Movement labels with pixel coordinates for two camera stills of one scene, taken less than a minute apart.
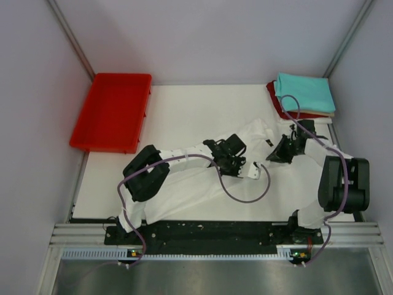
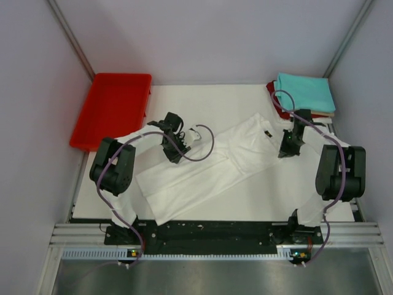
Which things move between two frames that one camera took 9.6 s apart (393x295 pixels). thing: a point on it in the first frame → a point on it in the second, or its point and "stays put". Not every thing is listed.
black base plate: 213,235 stays put
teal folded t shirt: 314,93 stays put
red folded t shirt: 271,86 stays put
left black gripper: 236,173 → 183,147
